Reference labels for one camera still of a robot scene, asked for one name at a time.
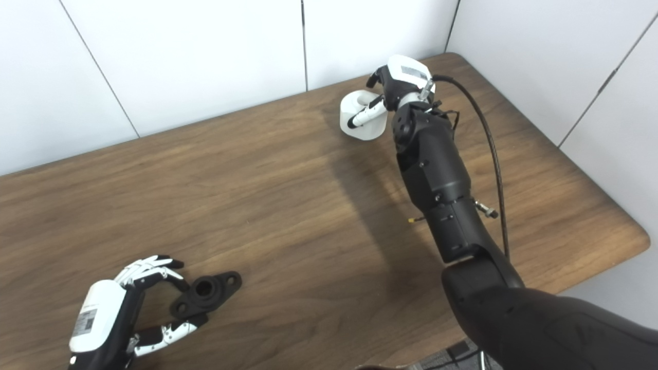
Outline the round white plastic piece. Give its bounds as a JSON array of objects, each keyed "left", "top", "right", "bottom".
[{"left": 340, "top": 90, "right": 389, "bottom": 141}]

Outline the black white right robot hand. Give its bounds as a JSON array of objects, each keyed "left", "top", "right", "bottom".
[{"left": 348, "top": 54, "right": 436, "bottom": 129}]

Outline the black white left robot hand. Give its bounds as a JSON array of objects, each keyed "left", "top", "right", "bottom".
[{"left": 68, "top": 255, "right": 209, "bottom": 370}]

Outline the black flanged holder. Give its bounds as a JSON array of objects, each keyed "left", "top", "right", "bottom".
[{"left": 170, "top": 271, "right": 242, "bottom": 320}]

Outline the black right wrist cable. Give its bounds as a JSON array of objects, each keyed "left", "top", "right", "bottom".
[{"left": 432, "top": 75, "right": 510, "bottom": 260}]

